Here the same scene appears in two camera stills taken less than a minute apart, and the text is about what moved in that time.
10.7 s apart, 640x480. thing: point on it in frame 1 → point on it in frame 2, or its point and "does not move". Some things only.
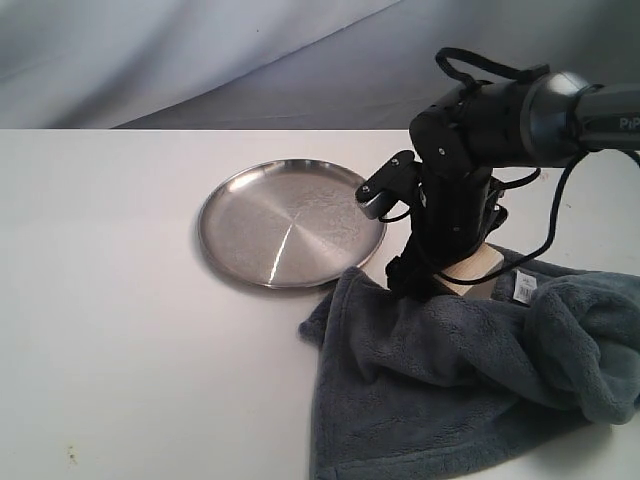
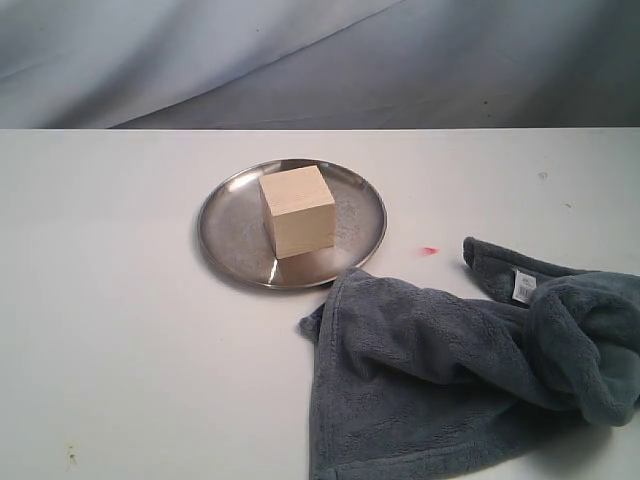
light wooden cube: x=482 y=261 → x=299 y=211
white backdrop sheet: x=282 y=64 does not move
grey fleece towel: x=401 y=383 does not move
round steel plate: x=289 y=224 does not move
